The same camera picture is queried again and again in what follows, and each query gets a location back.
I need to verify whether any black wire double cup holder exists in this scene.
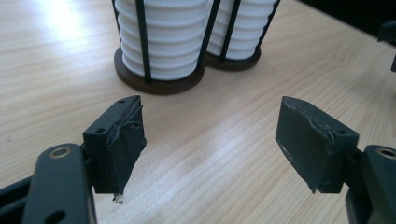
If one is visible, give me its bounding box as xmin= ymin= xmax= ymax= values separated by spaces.
xmin=111 ymin=0 xmax=281 ymax=96

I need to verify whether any short stack of paper cups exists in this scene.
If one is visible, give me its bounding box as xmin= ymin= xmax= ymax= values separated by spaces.
xmin=114 ymin=0 xmax=209 ymax=81

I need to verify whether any tall stack of paper cups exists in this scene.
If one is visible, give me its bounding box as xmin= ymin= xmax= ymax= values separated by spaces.
xmin=206 ymin=0 xmax=278 ymax=61

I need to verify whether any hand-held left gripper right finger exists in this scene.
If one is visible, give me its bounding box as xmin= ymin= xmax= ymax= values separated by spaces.
xmin=275 ymin=95 xmax=360 ymax=194

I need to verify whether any dark curtain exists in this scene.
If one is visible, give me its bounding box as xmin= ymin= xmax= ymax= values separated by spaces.
xmin=298 ymin=0 xmax=396 ymax=40

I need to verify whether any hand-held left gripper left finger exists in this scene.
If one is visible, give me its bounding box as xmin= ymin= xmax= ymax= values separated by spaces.
xmin=82 ymin=95 xmax=148 ymax=196

